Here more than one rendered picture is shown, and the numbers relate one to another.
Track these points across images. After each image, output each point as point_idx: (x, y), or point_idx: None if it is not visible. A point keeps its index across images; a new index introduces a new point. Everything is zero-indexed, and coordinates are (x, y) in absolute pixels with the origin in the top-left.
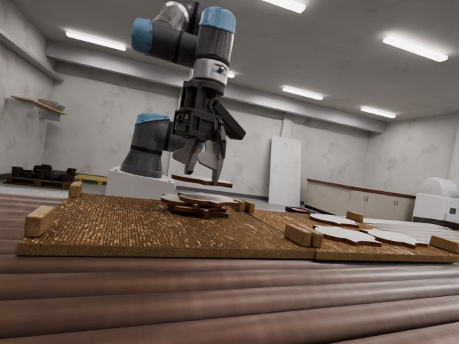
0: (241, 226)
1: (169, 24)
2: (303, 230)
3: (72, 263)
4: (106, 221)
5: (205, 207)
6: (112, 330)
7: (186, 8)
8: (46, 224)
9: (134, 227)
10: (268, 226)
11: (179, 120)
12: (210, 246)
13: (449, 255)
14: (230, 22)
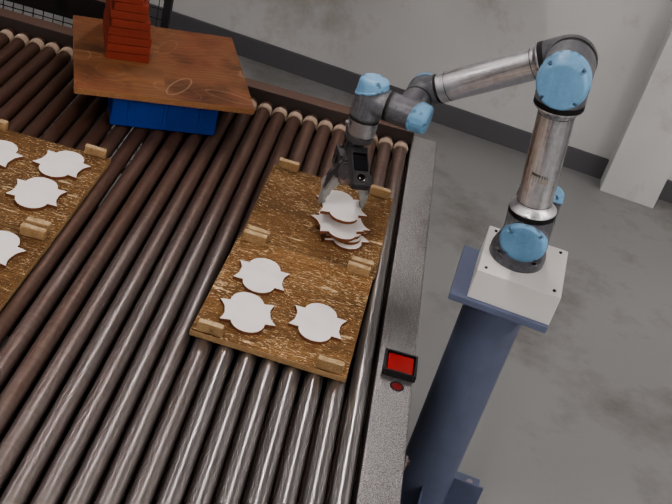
0: (294, 233)
1: (430, 79)
2: (251, 225)
3: (265, 177)
4: (305, 187)
5: None
6: (216, 170)
7: (541, 50)
8: (284, 165)
9: (293, 191)
10: (296, 250)
11: None
12: (257, 200)
13: (198, 314)
14: (358, 86)
